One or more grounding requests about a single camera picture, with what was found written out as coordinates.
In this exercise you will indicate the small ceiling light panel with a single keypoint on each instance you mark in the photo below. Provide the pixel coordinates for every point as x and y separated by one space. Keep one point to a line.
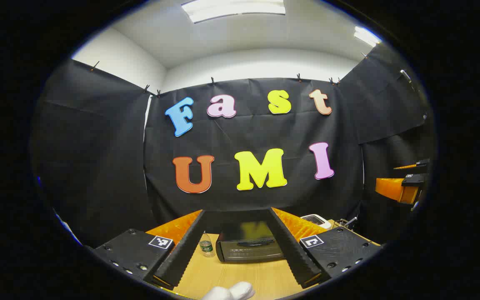
367 36

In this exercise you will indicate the clear plastic water bottle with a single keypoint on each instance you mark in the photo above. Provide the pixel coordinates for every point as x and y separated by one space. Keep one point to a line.
207 246

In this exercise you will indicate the long ceiling light panel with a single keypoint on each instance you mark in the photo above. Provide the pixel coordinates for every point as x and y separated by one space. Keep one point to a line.
233 9

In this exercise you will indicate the black electric oven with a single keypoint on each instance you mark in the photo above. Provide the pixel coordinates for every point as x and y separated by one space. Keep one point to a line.
248 250

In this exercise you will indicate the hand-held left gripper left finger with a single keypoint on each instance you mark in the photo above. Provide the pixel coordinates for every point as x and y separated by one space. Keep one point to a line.
183 254

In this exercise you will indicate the black backdrop cloth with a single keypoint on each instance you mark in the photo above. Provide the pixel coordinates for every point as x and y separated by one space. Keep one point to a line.
98 146

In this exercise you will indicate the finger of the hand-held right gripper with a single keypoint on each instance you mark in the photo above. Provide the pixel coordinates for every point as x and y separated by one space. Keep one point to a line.
394 188
422 166

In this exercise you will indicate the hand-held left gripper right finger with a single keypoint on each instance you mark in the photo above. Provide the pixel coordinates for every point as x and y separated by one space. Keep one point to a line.
294 254

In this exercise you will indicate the white toaster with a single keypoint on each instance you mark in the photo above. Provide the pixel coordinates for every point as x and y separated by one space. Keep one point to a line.
317 220

